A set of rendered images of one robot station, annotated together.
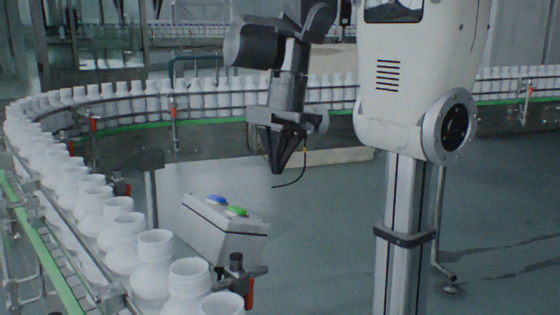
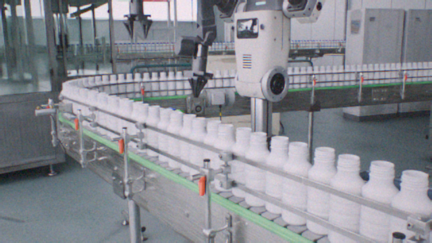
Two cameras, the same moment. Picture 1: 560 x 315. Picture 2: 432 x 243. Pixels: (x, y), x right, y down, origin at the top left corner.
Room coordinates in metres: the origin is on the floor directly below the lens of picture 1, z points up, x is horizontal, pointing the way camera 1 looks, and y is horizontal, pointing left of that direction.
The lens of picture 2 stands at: (-0.82, -0.07, 1.37)
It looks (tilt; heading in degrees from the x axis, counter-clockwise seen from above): 11 degrees down; 1
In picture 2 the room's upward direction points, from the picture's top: 1 degrees counter-clockwise
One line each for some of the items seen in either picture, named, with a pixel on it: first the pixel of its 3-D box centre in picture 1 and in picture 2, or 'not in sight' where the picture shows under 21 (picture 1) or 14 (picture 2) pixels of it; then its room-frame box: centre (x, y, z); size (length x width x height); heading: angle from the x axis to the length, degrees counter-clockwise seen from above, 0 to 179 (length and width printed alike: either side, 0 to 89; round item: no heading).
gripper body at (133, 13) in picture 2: not in sight; (137, 9); (0.87, 0.25, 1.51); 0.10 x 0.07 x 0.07; 127
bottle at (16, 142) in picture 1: (27, 155); (79, 104); (1.07, 0.60, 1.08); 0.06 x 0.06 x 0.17
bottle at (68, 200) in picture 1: (81, 218); (117, 118); (0.70, 0.32, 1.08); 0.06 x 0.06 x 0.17
